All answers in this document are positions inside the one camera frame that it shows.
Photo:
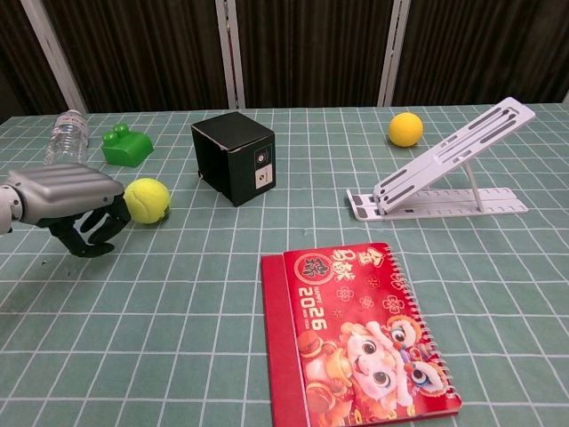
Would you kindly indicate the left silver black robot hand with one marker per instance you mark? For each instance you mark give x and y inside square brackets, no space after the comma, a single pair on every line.
[66,189]

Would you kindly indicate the yellow-green tennis ball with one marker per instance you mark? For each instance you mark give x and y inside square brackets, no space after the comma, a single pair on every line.
[147,200]

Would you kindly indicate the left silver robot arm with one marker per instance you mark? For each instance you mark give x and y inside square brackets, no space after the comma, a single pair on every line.
[6,209]

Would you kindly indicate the black cardboard box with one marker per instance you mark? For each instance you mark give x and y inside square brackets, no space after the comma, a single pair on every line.
[235,147]

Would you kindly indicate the yellow foam ball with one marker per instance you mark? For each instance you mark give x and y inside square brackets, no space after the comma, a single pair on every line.
[405,130]

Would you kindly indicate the clear plastic water bottle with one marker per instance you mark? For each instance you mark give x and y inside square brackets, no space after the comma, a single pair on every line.
[66,140]

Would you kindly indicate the green toy building block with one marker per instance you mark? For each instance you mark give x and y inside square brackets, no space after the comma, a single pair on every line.
[129,149]

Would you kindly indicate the dark brown screen panel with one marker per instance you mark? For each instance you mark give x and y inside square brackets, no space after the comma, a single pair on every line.
[146,53]
[484,49]
[18,66]
[311,53]

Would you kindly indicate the green checked tablecloth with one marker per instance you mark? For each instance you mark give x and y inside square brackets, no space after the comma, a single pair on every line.
[178,311]

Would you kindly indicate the red spiral desk calendar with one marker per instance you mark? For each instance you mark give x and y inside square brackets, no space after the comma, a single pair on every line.
[355,338]

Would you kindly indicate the white folding laptop stand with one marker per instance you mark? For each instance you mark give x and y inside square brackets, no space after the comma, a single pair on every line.
[444,155]

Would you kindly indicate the white screen frame post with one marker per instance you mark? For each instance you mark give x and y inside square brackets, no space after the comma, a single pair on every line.
[55,58]
[393,58]
[566,99]
[231,58]

